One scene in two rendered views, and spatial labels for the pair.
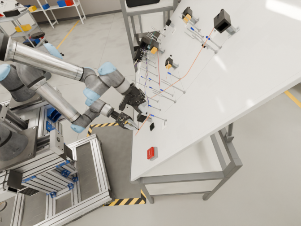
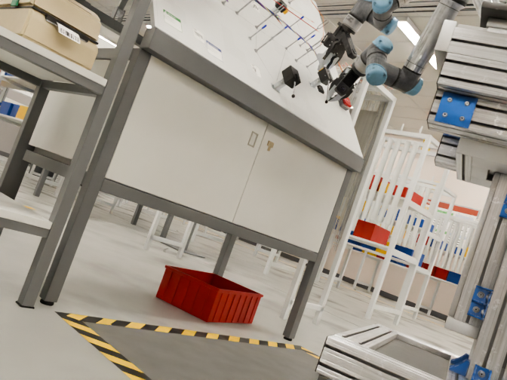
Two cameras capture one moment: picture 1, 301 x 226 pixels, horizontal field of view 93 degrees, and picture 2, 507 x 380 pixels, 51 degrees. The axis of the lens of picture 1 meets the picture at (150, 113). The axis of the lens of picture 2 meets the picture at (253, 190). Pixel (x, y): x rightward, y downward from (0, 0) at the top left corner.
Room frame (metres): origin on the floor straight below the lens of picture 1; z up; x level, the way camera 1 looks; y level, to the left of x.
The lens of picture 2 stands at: (2.33, 1.42, 0.41)
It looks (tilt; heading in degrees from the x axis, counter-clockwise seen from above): 4 degrees up; 221
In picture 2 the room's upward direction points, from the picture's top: 20 degrees clockwise
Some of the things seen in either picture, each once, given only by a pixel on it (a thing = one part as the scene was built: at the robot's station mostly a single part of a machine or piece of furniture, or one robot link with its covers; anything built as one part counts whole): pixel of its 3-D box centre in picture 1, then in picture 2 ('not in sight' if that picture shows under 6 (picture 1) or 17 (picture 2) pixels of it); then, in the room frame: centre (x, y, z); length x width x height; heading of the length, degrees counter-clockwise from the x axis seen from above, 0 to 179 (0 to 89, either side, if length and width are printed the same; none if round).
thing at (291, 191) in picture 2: not in sight; (294, 193); (0.59, 0.13, 0.60); 0.55 x 0.03 x 0.39; 175
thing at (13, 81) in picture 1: (8, 76); not in sight; (0.94, 0.92, 1.33); 0.13 x 0.12 x 0.14; 144
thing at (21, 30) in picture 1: (25, 31); not in sight; (5.26, 3.40, 0.54); 0.99 x 0.50 x 1.08; 0
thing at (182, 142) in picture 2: not in sight; (194, 146); (1.14, 0.08, 0.60); 0.55 x 0.02 x 0.39; 175
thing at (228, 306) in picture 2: not in sight; (210, 295); (0.56, -0.14, 0.07); 0.39 x 0.29 x 0.14; 10
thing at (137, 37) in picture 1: (147, 40); not in sight; (1.72, -0.10, 1.09); 0.35 x 0.33 x 0.07; 175
